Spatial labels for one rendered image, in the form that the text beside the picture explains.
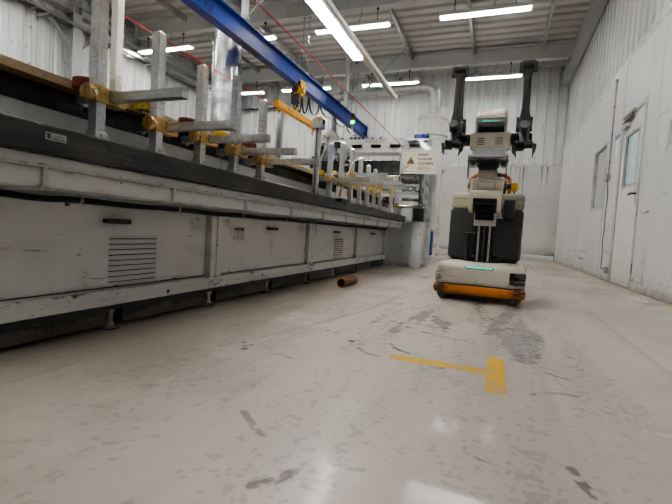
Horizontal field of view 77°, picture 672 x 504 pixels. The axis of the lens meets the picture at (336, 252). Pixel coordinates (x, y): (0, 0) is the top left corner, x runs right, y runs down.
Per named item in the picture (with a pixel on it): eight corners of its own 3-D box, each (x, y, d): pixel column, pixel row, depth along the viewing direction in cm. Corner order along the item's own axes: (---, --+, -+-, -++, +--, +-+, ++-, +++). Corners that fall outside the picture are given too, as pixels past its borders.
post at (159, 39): (161, 163, 160) (167, 33, 157) (154, 161, 157) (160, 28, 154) (154, 163, 161) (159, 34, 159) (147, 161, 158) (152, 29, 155)
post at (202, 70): (204, 179, 183) (209, 66, 181) (199, 178, 180) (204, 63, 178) (197, 179, 185) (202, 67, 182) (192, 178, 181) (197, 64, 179)
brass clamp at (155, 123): (179, 137, 166) (180, 124, 165) (153, 128, 153) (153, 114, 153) (166, 137, 168) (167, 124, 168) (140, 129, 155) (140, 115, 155)
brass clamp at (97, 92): (127, 110, 142) (128, 95, 142) (91, 97, 129) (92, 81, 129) (113, 111, 144) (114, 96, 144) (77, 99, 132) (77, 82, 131)
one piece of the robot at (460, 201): (449, 270, 366) (456, 172, 361) (518, 276, 345) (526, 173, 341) (444, 272, 335) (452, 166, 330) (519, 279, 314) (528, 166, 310)
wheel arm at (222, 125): (235, 133, 153) (236, 121, 152) (230, 130, 149) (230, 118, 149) (142, 135, 168) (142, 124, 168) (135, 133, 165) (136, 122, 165)
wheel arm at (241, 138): (270, 144, 176) (271, 134, 176) (266, 143, 173) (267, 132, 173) (185, 146, 191) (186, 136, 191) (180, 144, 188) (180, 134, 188)
